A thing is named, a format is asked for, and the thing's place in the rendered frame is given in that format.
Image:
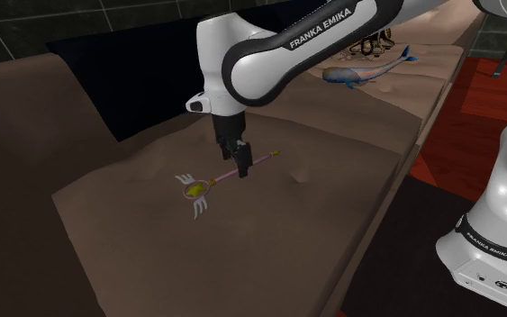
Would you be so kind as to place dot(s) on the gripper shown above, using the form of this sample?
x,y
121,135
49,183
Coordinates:
x,y
230,127

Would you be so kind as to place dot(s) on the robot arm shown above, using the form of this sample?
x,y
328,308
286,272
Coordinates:
x,y
257,74

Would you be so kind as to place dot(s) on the pink star wand toy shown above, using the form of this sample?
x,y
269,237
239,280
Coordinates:
x,y
196,190

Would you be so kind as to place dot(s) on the brown sofa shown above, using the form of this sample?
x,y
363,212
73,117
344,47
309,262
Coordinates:
x,y
244,246

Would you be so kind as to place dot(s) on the blue whale figure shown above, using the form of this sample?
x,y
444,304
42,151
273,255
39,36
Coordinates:
x,y
345,74

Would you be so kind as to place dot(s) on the dark gold ornament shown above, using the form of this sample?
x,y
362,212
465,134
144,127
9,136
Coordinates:
x,y
370,44

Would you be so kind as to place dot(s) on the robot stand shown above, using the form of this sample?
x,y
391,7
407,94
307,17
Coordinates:
x,y
406,263

